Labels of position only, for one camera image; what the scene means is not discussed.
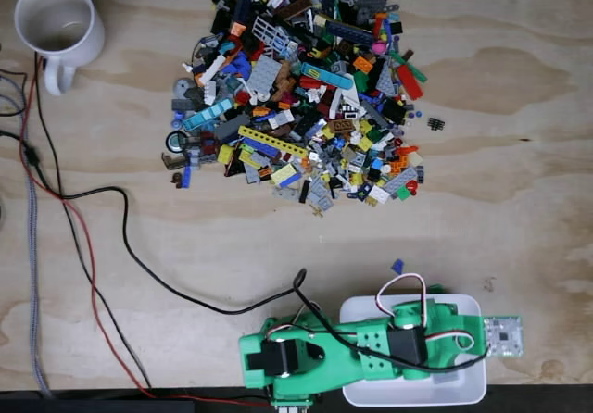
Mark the grey smooth Lego plate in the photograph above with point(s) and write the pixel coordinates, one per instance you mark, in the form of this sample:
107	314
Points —
447	378

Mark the small green Lego piece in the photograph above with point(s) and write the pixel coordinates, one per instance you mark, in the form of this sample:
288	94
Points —
436	288

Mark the small blue Lego wedge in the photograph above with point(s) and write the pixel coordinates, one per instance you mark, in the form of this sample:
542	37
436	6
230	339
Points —
397	266

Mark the white plastic bin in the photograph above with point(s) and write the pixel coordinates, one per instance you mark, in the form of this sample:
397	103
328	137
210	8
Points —
370	394

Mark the white square Lego plate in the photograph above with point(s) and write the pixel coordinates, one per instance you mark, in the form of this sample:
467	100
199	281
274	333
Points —
379	194

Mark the small gold Lego piece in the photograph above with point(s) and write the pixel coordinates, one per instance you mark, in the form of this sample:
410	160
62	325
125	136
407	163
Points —
318	210

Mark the small black Lego grille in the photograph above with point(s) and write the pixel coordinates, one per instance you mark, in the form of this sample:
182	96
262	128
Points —
435	124

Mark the yellow and blue Lego brick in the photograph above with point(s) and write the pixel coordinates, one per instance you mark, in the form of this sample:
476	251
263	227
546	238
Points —
285	174

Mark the brown studded Lego brick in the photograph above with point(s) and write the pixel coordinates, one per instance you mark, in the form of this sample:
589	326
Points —
345	126

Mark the grey Lego wedge plate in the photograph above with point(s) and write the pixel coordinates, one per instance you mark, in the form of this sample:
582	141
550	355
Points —
387	84

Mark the red Lego plate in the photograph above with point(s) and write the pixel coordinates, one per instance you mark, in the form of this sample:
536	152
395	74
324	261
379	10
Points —
410	82

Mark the long green Lego plate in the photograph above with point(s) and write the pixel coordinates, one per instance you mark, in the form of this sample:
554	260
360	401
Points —
407	65

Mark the light blue long Lego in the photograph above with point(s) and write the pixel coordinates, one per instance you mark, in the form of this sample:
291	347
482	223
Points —
326	76

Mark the orange Lego brick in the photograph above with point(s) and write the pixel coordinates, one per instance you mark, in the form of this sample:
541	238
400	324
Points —
363	64

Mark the narrow blue Lego plate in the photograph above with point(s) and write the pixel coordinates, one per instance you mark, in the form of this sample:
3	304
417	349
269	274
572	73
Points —
186	177

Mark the pink Lego ball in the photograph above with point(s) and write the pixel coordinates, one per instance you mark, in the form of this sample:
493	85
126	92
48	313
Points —
380	47

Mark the small brown Lego piece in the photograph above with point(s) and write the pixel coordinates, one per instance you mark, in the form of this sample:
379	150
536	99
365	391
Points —
177	179

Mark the light grey Lego plate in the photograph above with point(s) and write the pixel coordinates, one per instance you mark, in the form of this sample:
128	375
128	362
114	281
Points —
265	72

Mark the black Lego tyre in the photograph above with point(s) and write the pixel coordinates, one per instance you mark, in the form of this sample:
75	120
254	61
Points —
174	141

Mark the white lattice Lego fence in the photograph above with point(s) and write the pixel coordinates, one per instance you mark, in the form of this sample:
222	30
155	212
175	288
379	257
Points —
271	35

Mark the white long Lego brick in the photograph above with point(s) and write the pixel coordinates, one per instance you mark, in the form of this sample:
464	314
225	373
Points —
213	70

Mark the grey round Lego dish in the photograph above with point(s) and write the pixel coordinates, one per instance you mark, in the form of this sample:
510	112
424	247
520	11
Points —
183	86

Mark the dark brown Lego plate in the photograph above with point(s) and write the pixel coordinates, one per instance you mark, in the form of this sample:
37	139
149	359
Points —
293	9

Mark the grey plate with red stud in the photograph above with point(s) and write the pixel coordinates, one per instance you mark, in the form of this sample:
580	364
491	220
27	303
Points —
400	182

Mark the yellow Technic beam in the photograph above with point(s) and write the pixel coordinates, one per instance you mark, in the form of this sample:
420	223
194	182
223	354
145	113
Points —
271	141

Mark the dark blue long plate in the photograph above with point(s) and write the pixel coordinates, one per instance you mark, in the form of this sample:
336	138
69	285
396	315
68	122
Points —
349	32

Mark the white ceramic mug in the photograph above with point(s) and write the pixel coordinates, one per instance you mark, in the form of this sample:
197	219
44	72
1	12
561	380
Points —
88	38

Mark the bare camera circuit board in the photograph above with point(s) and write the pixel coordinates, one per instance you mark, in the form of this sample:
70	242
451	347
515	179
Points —
504	336

